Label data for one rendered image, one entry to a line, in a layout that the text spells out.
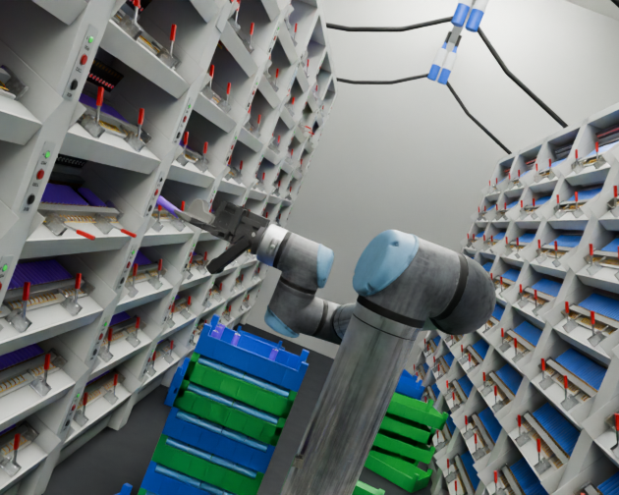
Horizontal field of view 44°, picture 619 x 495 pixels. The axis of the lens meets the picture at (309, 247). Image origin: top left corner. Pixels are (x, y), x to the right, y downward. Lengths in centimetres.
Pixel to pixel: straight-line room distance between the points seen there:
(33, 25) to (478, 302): 82
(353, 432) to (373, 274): 25
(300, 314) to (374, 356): 54
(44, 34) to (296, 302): 79
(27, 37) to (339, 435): 79
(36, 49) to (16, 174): 20
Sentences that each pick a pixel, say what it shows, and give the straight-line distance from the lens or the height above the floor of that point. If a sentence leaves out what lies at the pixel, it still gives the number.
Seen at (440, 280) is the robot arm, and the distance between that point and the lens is 122.
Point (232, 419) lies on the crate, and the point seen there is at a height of 35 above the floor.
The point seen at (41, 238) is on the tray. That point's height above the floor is 73.
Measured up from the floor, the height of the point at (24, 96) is 95.
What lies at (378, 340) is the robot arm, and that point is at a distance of 122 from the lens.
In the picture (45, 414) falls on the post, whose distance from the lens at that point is 209.
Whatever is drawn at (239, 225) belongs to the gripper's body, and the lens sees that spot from 176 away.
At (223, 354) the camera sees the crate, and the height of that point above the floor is 50.
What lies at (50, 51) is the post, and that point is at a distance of 129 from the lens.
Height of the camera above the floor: 96
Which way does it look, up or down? 3 degrees down
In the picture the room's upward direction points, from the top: 22 degrees clockwise
